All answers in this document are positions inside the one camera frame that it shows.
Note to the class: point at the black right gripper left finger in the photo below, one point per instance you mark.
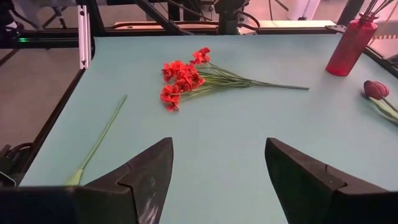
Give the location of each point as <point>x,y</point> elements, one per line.
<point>140,180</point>

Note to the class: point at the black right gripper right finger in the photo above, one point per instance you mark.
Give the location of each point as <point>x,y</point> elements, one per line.
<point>304,186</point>

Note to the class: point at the green leaf stem foreground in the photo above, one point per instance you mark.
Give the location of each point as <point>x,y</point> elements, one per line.
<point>99,140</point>

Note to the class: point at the red tulip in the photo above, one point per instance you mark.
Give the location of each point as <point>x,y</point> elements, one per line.
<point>375,89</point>

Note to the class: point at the red ribbed vase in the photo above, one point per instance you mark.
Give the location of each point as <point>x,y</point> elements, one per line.
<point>349,49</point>

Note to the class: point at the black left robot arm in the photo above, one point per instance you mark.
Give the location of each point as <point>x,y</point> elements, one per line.
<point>230,17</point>

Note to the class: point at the silver aluminium extrusion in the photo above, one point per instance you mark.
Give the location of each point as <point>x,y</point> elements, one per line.
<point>84,37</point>

